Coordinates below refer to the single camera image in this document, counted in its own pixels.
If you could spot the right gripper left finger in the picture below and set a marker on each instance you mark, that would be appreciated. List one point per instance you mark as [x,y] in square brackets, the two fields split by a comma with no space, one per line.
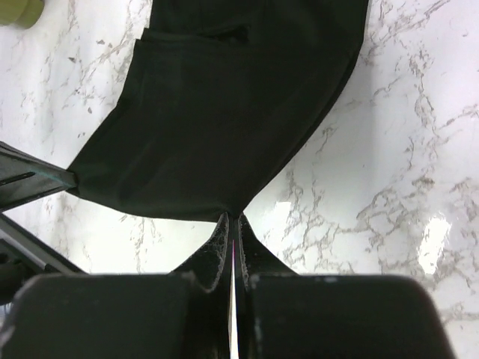
[207,330]

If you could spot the black t shirt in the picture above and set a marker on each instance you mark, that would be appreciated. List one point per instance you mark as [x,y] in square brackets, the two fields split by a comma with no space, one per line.
[219,96]

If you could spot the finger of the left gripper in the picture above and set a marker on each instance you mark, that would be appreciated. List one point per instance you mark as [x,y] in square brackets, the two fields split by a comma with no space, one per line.
[25,178]
[37,252]

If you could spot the olive green plastic bin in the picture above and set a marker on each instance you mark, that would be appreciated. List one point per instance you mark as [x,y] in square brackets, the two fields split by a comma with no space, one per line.
[20,13]

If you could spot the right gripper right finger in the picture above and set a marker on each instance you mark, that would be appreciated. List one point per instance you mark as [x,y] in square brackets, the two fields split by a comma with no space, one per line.
[250,257]

